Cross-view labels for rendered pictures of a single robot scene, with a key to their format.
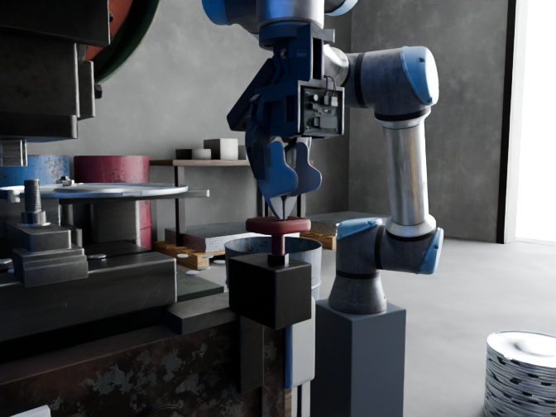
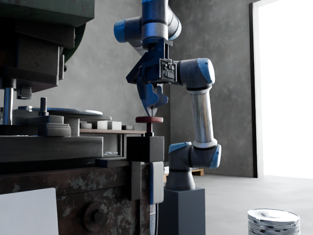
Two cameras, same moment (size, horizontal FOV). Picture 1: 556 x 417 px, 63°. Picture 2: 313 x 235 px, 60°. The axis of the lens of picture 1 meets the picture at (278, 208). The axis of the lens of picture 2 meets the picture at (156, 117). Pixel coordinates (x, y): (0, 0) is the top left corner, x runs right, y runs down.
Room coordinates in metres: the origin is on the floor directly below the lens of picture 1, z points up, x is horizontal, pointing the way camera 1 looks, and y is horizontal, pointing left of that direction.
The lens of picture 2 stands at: (-0.23, 0.06, 0.70)
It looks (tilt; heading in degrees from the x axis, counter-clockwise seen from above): 5 degrees up; 354
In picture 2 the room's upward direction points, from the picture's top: straight up
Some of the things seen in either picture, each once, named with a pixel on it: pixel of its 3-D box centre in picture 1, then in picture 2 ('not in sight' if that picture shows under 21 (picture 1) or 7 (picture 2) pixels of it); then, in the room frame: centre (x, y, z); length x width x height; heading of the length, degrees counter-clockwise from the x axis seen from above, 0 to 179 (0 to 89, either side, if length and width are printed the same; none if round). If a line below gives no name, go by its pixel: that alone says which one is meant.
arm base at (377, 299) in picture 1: (357, 286); (180, 177); (1.17, -0.21, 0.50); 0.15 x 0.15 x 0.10
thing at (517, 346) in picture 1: (537, 347); (272, 214); (1.38, -0.83, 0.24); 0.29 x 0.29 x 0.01
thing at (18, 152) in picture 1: (11, 153); (24, 93); (0.65, 0.38, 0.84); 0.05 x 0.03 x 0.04; 40
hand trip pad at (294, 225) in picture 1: (278, 248); (149, 130); (0.54, 0.00, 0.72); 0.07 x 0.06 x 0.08; 130
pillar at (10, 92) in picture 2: not in sight; (8, 99); (0.54, 0.38, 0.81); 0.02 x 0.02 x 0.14
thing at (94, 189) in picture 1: (96, 189); (59, 113); (0.72, 0.29, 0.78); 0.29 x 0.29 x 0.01
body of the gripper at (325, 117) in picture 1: (294, 87); (156, 63); (0.52, -0.02, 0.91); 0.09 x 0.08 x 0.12; 40
